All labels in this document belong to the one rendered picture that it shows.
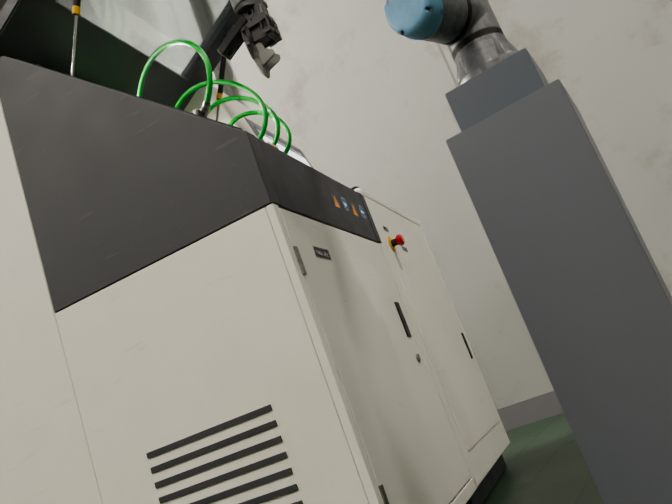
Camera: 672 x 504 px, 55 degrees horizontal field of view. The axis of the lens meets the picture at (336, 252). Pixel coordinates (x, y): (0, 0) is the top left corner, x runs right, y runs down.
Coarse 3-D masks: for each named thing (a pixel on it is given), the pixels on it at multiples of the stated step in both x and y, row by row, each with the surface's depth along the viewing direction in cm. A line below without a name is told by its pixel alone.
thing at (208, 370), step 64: (192, 256) 132; (256, 256) 127; (64, 320) 143; (128, 320) 137; (192, 320) 131; (256, 320) 125; (128, 384) 135; (192, 384) 129; (256, 384) 124; (320, 384) 119; (128, 448) 133; (192, 448) 128; (256, 448) 122; (320, 448) 118
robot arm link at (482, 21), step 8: (472, 0) 135; (480, 0) 137; (472, 8) 134; (480, 8) 136; (488, 8) 138; (472, 16) 134; (480, 16) 136; (488, 16) 137; (472, 24) 135; (480, 24) 135; (488, 24) 136; (496, 24) 137; (464, 32) 136; (472, 32) 136; (456, 40) 137; (448, 48) 142
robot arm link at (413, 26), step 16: (400, 0) 129; (416, 0) 127; (432, 0) 125; (448, 0) 129; (464, 0) 133; (400, 16) 130; (416, 16) 127; (432, 16) 127; (448, 16) 130; (464, 16) 133; (400, 32) 131; (416, 32) 129; (432, 32) 130; (448, 32) 133
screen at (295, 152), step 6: (246, 120) 229; (252, 126) 229; (258, 126) 237; (258, 132) 231; (270, 132) 247; (264, 138) 232; (270, 138) 240; (282, 144) 250; (282, 150) 243; (294, 150) 260; (300, 150) 271; (294, 156) 253; (300, 156) 262; (306, 162) 264
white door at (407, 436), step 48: (336, 240) 153; (336, 288) 139; (384, 288) 173; (336, 336) 128; (384, 336) 155; (384, 384) 141; (432, 384) 176; (384, 432) 129; (432, 432) 158; (384, 480) 119; (432, 480) 143
